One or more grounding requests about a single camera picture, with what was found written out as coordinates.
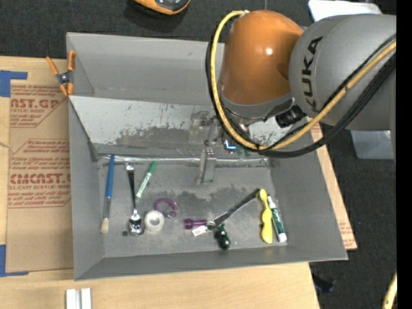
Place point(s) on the small white tag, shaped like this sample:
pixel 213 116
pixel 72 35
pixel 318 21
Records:
pixel 199 231

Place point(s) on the dark green toy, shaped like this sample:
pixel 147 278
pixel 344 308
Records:
pixel 222 237

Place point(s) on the thin green white marker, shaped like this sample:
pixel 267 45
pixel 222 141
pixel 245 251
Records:
pixel 145 179

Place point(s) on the thick green white marker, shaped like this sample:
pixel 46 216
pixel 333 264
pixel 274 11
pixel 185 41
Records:
pixel 277 219

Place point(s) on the brown cardboard board red print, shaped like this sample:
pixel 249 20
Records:
pixel 38 159

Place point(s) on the flat metal tool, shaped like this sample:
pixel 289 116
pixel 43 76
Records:
pixel 233 210

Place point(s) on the grey metal bin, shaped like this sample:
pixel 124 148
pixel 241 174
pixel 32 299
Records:
pixel 180 179

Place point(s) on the black cylinder on white bracket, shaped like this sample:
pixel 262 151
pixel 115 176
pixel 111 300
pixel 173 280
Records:
pixel 289 117

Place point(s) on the metal spoon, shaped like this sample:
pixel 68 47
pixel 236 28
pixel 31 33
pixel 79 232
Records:
pixel 134 217

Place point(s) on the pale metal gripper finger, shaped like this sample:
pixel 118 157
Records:
pixel 207 169
pixel 206 129

